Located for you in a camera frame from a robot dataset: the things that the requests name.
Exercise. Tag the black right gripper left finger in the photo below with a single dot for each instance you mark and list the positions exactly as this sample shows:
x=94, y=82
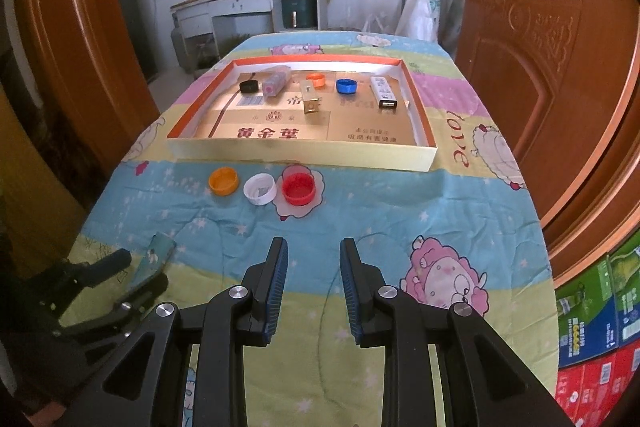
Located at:
x=143, y=382

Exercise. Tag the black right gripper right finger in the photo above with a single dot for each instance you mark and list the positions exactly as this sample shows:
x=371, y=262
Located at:
x=447, y=363

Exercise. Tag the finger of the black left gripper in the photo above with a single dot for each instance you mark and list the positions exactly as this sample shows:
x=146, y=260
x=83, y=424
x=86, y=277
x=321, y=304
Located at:
x=86, y=274
x=126, y=313

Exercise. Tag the teal rectangular box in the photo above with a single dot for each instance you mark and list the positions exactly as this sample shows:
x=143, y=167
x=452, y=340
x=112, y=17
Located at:
x=154, y=259

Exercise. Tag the red bottle cap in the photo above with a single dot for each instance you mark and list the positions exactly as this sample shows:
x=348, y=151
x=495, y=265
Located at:
x=299, y=188

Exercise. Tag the black bottle cap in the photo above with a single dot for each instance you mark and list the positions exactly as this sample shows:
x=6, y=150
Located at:
x=249, y=86

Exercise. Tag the clear floral rectangular box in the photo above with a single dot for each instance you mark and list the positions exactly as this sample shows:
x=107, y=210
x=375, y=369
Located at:
x=275, y=81

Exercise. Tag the gold rectangular box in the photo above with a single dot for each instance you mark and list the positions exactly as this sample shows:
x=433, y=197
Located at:
x=310, y=97

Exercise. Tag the large orange bottle cap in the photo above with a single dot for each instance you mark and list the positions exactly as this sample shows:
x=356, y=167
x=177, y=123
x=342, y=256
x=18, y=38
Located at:
x=317, y=80

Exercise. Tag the blue bottle cap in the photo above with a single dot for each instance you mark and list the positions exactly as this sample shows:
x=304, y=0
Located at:
x=346, y=86

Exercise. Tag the white cartoon rectangular box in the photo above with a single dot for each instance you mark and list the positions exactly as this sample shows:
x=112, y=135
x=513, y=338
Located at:
x=383, y=93

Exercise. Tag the red beverage carton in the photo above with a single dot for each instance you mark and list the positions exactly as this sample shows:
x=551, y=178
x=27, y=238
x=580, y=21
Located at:
x=587, y=392

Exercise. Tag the small orange bottle cap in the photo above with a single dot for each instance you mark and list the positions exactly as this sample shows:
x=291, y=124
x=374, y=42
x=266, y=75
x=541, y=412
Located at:
x=224, y=181

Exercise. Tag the green beverage carton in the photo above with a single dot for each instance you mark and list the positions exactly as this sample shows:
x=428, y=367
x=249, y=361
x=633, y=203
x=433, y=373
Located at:
x=598, y=311

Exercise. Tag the white bottle cap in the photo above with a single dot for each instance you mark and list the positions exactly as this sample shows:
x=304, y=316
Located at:
x=260, y=189

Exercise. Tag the colourful cartoon bed sheet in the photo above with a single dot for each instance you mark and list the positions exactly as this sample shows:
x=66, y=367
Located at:
x=472, y=207

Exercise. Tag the shallow orange cardboard tray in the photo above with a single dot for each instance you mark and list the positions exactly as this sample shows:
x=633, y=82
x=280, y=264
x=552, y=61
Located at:
x=340, y=110

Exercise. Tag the grey kitchen counter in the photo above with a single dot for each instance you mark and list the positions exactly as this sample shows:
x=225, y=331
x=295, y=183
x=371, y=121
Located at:
x=209, y=29

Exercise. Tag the dark green cabinet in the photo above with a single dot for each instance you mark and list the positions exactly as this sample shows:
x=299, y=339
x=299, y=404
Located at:
x=139, y=38

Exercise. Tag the dark green air fryer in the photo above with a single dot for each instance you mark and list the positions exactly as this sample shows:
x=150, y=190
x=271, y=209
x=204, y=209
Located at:
x=299, y=13

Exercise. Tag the brown wooden door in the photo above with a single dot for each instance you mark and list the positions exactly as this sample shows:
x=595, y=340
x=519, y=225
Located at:
x=556, y=77

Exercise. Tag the white plastic bag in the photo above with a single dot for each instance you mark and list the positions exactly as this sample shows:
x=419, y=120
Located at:
x=419, y=19

